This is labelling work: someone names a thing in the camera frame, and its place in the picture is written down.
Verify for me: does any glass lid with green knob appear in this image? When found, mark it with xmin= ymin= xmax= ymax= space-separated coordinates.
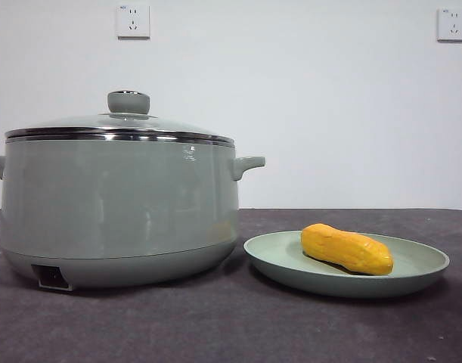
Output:
xmin=4 ymin=89 xmax=234 ymax=147

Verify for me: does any yellow corn cob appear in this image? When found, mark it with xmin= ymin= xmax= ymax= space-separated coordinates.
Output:
xmin=300 ymin=222 xmax=395 ymax=276

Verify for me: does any green round plate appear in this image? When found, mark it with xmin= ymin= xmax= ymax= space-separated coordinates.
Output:
xmin=243 ymin=230 xmax=451 ymax=299

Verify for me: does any green electric steamer pot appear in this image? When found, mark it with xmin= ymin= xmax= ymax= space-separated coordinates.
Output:
xmin=0 ymin=132 xmax=266 ymax=291

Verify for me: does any white wall socket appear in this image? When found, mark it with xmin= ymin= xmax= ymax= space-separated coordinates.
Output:
xmin=116 ymin=4 xmax=151 ymax=40
xmin=436 ymin=7 xmax=462 ymax=42

